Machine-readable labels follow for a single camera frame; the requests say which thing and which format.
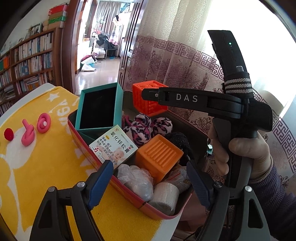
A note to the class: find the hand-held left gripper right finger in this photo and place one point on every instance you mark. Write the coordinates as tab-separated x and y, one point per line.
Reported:
198	185

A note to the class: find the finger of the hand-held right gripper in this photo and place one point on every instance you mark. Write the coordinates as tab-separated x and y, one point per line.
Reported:
185	97

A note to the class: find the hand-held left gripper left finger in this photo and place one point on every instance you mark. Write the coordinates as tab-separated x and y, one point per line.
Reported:
99	185

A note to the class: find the striped cream sock ball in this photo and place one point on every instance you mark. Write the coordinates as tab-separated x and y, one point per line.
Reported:
185	183

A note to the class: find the red metal tin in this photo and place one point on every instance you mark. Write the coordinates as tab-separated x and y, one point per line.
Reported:
124	193

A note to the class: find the white bandage roll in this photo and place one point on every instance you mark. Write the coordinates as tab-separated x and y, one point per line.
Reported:
164	197

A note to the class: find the pink leopard sock ball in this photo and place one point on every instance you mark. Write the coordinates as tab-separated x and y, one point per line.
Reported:
138	132
161	126

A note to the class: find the clear plastic bag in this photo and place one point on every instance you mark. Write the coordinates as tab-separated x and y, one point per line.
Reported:
136	180

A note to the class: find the red-orange rubber cube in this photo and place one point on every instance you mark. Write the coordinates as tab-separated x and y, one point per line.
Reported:
143	106

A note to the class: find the white ointment carton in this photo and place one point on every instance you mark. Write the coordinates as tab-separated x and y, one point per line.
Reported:
111	143

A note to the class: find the black sock ball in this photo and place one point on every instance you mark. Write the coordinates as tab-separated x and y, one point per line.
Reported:
180	141

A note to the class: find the orange rubber cube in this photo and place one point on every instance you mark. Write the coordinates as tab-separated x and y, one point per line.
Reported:
159	157

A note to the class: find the teal box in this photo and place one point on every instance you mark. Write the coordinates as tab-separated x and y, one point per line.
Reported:
99	106

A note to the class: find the person's right forearm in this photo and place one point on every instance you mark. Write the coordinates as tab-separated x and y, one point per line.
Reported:
272	204

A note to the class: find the person's right hand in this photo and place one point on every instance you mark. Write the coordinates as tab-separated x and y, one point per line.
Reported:
254	157

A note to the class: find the patterned curtain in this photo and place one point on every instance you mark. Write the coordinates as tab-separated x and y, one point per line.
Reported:
175	58

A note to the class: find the yellow towel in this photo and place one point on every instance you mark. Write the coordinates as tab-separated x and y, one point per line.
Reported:
46	173

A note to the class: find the wooden sliding door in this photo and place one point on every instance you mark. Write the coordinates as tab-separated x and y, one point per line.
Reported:
129	46

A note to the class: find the chair with dark clothes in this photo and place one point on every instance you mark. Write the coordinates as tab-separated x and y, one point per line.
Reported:
104	44

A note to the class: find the pile of clothes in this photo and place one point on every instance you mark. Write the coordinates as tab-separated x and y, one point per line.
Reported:
89	63

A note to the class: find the red ball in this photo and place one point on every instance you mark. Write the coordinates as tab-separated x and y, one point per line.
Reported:
8	134

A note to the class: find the rows of books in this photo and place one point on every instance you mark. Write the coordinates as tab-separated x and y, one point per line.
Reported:
30	67

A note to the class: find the wooden bookshelf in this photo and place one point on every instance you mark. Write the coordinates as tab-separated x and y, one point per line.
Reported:
34	55

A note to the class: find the green gift box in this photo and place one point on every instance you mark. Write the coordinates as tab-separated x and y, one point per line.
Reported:
56	21

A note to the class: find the red gift box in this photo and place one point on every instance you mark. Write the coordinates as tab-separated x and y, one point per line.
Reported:
57	9

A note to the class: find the photo frame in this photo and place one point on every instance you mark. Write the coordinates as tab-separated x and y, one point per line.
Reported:
35	29

